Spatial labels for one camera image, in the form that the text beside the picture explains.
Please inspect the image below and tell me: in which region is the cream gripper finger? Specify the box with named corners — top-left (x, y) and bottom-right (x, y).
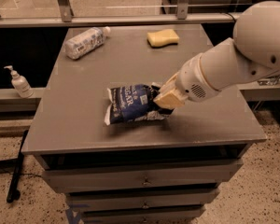
top-left (159, 75), bottom-right (176, 93)
top-left (153, 89), bottom-right (185, 109)

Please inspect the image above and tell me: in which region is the blue chip bag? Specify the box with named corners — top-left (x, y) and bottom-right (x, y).
top-left (105, 83), bottom-right (173, 125)

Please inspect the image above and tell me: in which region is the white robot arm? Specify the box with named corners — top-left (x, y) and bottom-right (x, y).
top-left (154, 1), bottom-right (280, 109)

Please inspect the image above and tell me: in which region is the yellow sponge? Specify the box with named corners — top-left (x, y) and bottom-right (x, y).
top-left (147, 29), bottom-right (179, 48)

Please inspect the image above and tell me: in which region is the grey drawer cabinet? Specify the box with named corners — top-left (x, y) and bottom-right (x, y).
top-left (21, 23), bottom-right (268, 224)

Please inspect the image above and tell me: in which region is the clear plastic water bottle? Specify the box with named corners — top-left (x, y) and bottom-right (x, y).
top-left (65, 26), bottom-right (111, 60)

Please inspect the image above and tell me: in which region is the middle grey drawer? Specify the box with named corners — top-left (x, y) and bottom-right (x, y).
top-left (66, 189), bottom-right (219, 212)

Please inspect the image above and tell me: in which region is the grey drawer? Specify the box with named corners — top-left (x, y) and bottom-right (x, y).
top-left (66, 189), bottom-right (219, 212)
top-left (81, 205), bottom-right (205, 224)
top-left (42, 159), bottom-right (243, 193)

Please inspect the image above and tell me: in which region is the bottom grey drawer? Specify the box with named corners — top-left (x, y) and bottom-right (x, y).
top-left (81, 205), bottom-right (205, 224)

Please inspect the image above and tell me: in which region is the top grey drawer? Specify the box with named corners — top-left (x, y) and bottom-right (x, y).
top-left (42, 159), bottom-right (243, 193)

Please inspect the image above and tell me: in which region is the white pump dispenser bottle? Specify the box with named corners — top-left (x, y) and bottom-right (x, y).
top-left (5, 65), bottom-right (34, 98)

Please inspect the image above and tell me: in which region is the black floor bar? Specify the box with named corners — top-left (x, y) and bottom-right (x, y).
top-left (7, 130), bottom-right (28, 203)

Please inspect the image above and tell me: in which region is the metal angle bracket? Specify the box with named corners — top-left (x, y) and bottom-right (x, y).
top-left (258, 75), bottom-right (280, 86)

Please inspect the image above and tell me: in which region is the metal window rail frame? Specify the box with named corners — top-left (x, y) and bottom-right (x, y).
top-left (0, 0), bottom-right (240, 28)

